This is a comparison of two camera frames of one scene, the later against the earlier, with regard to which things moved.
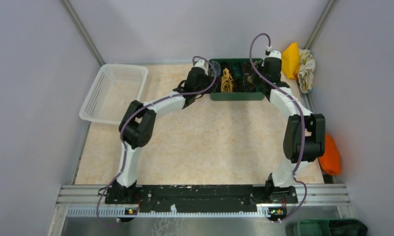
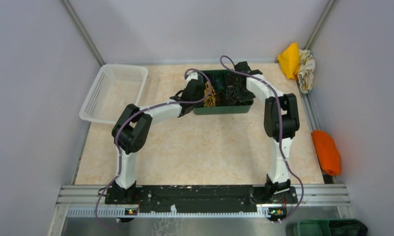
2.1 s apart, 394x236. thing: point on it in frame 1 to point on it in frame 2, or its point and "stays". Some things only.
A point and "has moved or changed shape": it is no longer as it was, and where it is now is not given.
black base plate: x=191 y=199 stays
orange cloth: x=330 y=161 stays
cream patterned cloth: x=306 y=69 stays
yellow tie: x=226 y=81 to x=210 y=101
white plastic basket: x=117 y=86 stays
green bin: x=330 y=227 stays
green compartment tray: x=236 y=79 has moved or changed shape
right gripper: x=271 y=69 to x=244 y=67
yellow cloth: x=291 y=60 stays
